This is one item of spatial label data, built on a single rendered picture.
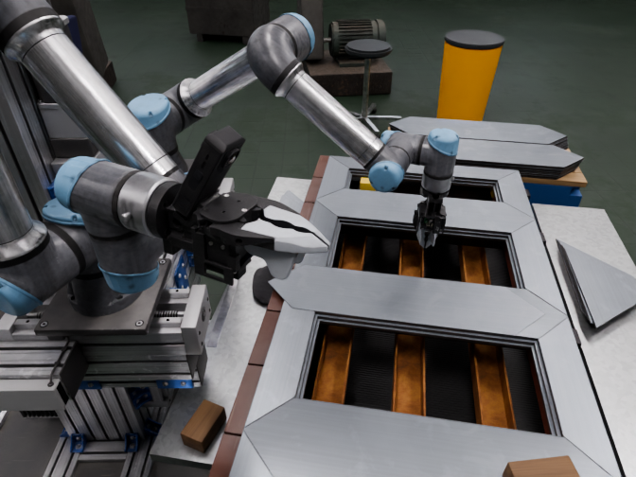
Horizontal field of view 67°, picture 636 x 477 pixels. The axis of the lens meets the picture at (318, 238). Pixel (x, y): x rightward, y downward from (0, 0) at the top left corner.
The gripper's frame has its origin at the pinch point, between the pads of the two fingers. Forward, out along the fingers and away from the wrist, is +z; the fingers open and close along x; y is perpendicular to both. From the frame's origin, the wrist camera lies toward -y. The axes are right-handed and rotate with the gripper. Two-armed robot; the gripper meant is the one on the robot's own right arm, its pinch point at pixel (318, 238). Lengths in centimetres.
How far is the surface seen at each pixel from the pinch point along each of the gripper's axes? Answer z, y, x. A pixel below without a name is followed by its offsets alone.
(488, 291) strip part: 20, 52, -77
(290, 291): -30, 55, -54
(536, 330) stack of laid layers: 33, 53, -68
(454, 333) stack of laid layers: 15, 55, -59
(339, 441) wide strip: 0, 59, -20
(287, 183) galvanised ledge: -71, 63, -131
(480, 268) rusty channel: 16, 64, -108
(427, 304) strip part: 6, 53, -65
